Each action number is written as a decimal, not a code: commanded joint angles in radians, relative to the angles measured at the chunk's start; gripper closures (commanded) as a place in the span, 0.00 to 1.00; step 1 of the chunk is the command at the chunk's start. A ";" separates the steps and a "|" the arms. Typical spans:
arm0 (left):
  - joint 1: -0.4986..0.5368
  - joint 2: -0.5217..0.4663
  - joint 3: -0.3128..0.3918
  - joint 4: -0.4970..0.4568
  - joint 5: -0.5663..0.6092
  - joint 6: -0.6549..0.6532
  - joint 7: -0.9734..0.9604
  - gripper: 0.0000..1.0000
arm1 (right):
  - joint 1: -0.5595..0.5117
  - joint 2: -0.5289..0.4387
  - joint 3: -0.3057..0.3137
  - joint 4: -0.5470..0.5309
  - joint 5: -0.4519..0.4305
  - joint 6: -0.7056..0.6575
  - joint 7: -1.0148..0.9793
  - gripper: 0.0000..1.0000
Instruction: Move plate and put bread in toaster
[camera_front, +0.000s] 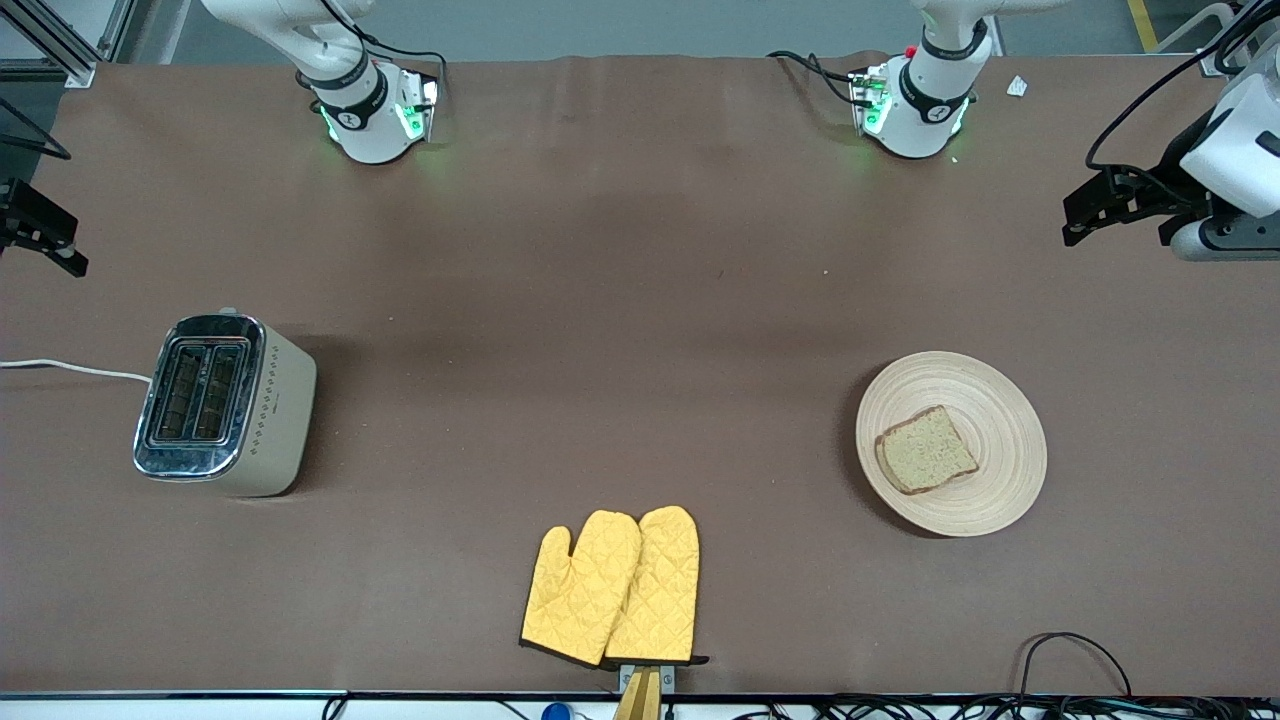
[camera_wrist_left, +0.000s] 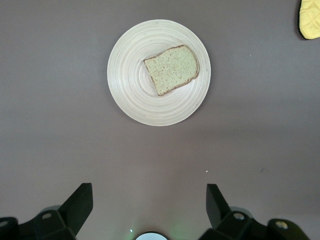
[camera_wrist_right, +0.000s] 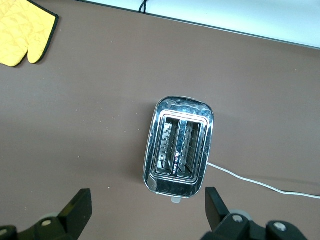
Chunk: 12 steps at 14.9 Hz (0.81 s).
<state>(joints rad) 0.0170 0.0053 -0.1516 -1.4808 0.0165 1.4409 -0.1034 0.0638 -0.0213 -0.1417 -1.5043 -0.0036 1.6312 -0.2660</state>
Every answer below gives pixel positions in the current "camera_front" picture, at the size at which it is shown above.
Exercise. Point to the yellow wooden stick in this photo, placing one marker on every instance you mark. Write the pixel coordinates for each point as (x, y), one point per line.
(640, 698)

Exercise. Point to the yellow oven mitt with loop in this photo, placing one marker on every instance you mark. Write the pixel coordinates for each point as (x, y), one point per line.
(660, 590)

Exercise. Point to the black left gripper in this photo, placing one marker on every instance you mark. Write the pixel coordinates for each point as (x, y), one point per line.
(1169, 174)

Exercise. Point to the cream and chrome toaster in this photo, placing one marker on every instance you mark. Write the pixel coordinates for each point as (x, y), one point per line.
(225, 405)

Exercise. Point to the aluminium frame profile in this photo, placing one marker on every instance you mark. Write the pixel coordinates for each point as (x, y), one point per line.
(70, 45)

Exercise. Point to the small blue round object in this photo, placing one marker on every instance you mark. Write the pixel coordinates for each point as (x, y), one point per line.
(555, 713)

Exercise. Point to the white metal frame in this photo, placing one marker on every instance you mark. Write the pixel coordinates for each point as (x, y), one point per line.
(1195, 25)

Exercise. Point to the brown table cover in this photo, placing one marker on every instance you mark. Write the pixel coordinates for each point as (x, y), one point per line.
(640, 250)

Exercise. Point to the brown bread slice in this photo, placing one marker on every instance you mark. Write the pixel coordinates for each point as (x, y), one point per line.
(925, 452)

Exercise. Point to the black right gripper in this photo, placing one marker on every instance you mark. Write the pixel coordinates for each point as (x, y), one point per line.
(30, 218)

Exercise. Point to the grey metal table bracket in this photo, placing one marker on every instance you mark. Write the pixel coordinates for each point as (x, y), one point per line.
(668, 678)

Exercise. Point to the round wooden plate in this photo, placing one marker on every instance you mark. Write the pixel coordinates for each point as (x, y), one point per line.
(985, 400)

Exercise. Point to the small white paper scrap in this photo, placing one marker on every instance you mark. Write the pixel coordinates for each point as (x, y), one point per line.
(1017, 86)

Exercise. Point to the yellow oven mitt with thumb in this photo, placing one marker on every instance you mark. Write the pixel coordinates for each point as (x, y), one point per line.
(580, 590)

